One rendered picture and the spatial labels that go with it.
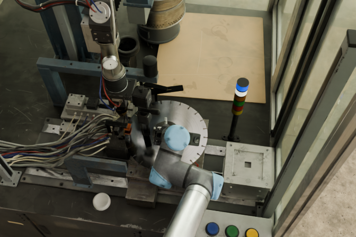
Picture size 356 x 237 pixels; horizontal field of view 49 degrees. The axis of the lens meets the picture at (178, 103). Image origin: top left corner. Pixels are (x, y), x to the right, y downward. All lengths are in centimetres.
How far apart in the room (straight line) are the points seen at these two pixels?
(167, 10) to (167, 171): 97
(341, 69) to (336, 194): 184
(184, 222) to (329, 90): 49
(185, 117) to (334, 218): 131
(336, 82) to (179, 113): 86
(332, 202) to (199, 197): 161
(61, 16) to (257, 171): 108
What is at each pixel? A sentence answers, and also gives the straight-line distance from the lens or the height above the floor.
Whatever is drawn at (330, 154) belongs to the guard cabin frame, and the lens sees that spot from 96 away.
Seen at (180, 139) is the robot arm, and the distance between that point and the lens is 118.
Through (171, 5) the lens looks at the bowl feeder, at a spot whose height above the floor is 104.
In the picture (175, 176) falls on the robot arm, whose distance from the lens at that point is 119.
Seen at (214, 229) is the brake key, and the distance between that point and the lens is 147.
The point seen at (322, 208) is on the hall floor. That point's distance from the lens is 261.
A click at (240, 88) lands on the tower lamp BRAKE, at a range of 148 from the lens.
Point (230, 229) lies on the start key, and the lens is 148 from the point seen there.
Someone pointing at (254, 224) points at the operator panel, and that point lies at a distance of 151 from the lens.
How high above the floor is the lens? 231
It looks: 55 degrees down
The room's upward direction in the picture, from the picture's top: straight up
